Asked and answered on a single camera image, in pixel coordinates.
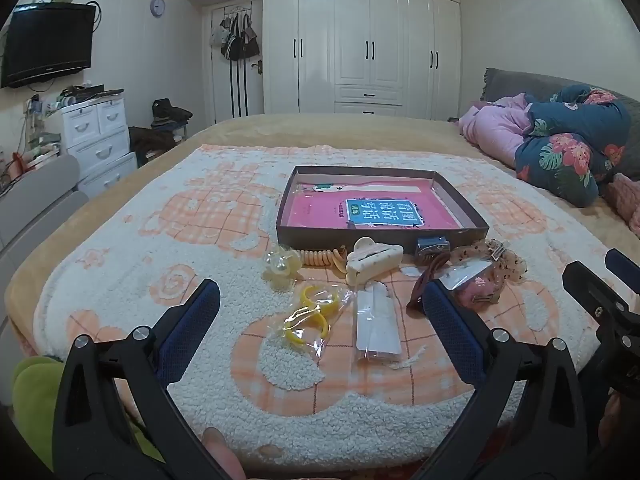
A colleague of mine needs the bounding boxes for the floral dark blue quilt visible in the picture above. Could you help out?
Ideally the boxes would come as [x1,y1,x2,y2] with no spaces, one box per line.
[515,84,632,208]

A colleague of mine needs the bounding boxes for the black clothes pile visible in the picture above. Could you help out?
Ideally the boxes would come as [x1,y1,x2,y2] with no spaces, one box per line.
[151,98,194,127]

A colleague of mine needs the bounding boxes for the pink knit pillow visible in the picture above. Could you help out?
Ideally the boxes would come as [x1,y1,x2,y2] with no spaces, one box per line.
[597,172,640,239]

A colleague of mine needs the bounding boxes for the cluttered side shelf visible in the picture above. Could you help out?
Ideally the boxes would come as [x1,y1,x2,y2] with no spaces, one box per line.
[0,94,64,196]

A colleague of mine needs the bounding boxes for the polka dot bow hair clip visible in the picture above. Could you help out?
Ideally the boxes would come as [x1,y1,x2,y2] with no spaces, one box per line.
[447,239,529,286]

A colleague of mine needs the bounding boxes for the white drawer cabinet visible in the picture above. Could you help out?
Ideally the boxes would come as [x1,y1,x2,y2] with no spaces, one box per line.
[60,94,139,200]

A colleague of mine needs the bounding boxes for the yellow flower hair clip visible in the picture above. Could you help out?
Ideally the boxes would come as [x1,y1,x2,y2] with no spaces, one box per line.
[262,247,304,291]

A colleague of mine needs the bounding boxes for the dark red claw hair clip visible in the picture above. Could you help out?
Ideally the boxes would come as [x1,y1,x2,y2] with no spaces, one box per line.
[406,255,453,317]

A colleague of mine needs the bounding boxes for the white wardrobe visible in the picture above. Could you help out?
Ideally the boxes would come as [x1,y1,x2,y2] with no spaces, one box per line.
[186,0,461,122]

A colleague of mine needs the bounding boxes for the black flat device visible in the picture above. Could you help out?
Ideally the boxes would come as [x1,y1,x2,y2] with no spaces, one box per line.
[75,85,125,102]

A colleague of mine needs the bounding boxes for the person's left hand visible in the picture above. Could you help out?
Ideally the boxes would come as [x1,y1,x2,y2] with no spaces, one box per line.
[201,426,247,480]

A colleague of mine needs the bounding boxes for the dark grey hanging bag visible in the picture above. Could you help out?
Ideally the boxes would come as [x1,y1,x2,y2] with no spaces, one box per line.
[241,14,261,59]

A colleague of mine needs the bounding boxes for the pink quilt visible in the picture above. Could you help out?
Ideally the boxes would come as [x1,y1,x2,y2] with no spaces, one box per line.
[457,92,540,169]

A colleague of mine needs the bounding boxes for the person's green clothing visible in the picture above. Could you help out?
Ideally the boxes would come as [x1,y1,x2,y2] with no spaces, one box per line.
[12,357,166,467]

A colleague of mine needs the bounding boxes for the orange and white printed blanket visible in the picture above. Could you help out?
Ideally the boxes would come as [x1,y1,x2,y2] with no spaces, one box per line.
[32,144,628,467]

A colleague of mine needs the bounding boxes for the bagged yellow hair rings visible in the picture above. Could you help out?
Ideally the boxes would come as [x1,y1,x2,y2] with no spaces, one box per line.
[272,284,344,357]

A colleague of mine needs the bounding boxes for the peach coil hair tie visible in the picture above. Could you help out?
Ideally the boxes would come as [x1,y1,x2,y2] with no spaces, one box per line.
[292,246,351,279]

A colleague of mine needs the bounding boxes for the dark brown bag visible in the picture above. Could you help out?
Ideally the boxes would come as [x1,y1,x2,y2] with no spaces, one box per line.
[129,126,179,167]

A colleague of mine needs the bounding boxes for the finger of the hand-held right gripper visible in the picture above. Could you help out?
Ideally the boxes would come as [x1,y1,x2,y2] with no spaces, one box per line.
[604,248,640,287]
[561,260,632,329]

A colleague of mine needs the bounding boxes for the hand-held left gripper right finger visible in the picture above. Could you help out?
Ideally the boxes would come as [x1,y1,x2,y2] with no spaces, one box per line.
[410,278,608,480]

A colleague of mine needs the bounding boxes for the white door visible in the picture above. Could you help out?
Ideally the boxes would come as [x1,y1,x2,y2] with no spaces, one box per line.
[202,2,265,126]

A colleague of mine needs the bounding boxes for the black flat television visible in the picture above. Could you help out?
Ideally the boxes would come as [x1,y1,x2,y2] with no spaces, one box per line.
[0,2,97,89]

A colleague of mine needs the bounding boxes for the small blue clip box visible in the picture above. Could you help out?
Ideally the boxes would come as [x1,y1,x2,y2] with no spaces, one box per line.
[415,236,451,264]

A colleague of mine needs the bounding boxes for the bagged white earring card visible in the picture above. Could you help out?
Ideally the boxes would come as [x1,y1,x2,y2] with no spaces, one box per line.
[352,282,404,366]

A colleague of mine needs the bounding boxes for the grey headboard cushion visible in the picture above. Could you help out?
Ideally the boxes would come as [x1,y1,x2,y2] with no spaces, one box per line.
[481,66,640,128]

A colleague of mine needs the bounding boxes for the cream claw hair clip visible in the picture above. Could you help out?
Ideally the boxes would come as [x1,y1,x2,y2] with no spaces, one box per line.
[346,236,405,287]

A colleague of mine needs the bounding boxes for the brown cardboard box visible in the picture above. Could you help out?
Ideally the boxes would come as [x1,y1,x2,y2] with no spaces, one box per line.
[275,165,490,246]

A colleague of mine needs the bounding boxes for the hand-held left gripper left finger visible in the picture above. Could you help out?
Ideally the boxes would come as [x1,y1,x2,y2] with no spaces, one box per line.
[51,278,236,480]

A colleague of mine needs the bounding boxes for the black hanging bag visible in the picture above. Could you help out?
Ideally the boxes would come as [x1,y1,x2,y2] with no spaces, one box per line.
[221,14,245,62]

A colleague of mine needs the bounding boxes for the pink book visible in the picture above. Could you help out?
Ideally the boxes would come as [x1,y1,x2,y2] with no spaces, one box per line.
[295,182,463,231]

